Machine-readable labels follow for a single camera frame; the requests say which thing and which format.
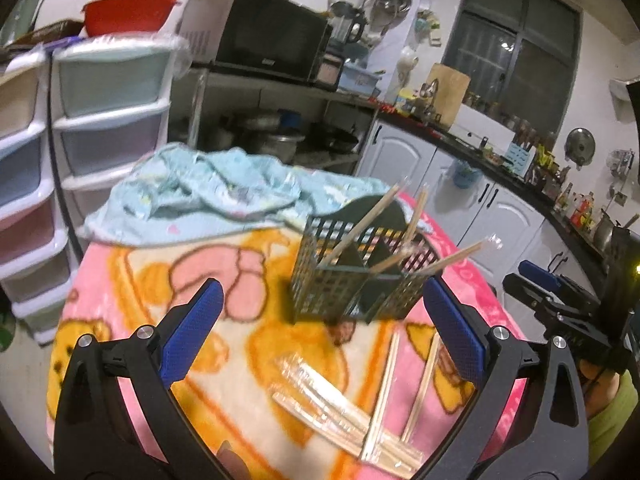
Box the dark kitchen window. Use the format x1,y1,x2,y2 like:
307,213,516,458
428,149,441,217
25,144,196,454
442,0,582,146

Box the green sleeve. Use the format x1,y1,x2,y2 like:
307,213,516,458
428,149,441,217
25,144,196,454
588,372,638,467

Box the white cabinet doors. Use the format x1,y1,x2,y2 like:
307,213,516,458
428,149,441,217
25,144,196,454
356,117,604,299

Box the pink cartoon blanket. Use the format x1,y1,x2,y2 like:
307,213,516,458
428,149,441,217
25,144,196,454
44,194,532,480

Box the steel pot on stove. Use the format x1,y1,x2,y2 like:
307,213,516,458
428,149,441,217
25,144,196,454
592,211,639,255

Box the light blue knife block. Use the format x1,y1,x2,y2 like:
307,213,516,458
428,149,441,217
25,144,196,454
503,142,536,178

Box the blue plastic bag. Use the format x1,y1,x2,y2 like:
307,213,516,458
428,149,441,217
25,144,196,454
451,159,483,190

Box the hanging steel pot lid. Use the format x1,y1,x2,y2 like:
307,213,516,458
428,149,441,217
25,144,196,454
564,127,596,169

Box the white box on counter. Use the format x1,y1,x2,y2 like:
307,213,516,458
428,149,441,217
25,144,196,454
449,104,514,154

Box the light blue crumpled cloth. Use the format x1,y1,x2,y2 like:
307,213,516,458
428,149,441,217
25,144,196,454
83,142,432,246

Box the wooden cutting board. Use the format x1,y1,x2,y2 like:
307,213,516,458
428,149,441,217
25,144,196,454
426,63,471,128

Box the steel pot on shelf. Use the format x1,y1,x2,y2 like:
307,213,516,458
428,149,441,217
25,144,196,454
247,131,305,164

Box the black wok on shelf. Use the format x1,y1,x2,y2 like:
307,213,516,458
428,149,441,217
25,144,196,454
308,122,359,154

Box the pastel plastic drawer unit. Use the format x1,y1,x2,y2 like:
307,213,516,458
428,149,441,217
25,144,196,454
49,34,194,212

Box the metal shelf rack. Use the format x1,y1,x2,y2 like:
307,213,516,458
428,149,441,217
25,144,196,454
168,68,381,174

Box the hanging steel bowl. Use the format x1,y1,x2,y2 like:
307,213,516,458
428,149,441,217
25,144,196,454
373,0,412,18

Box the black blender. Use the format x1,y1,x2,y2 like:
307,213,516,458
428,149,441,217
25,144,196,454
330,0,367,47

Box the black microwave oven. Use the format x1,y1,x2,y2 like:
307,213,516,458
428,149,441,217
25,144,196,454
178,0,330,84

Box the red plastic basin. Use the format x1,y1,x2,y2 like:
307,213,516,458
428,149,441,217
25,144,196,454
82,0,178,37

